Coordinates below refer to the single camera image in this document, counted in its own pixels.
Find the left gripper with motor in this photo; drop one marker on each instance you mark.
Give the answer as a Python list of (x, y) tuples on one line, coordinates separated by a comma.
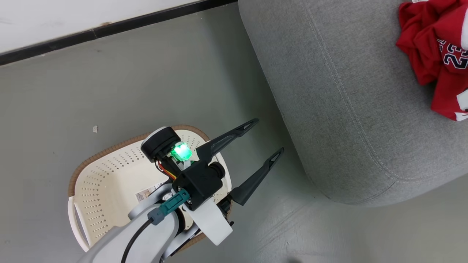
[(161, 144)]

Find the red and white sports clothing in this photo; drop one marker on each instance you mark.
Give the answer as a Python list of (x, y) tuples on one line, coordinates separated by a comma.
[(427, 47)]

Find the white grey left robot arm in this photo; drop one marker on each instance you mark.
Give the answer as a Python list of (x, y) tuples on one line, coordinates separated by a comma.
[(153, 241)]

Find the paper label in basket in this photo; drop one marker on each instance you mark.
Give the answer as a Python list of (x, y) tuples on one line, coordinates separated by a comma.
[(146, 193)]

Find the cream perforated laundry basket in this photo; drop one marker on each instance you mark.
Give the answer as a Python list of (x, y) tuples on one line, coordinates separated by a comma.
[(106, 179)]

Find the grey fabric sofa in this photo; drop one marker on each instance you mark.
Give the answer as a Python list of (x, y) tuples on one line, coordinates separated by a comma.
[(347, 91)]

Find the black baseboard strip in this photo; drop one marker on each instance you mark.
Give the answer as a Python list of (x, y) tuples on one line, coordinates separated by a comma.
[(109, 29)]

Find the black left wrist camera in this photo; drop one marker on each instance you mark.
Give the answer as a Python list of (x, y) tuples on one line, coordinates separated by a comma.
[(199, 184)]

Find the white left camera bracket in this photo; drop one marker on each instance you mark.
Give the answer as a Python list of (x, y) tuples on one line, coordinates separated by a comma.
[(212, 223)]

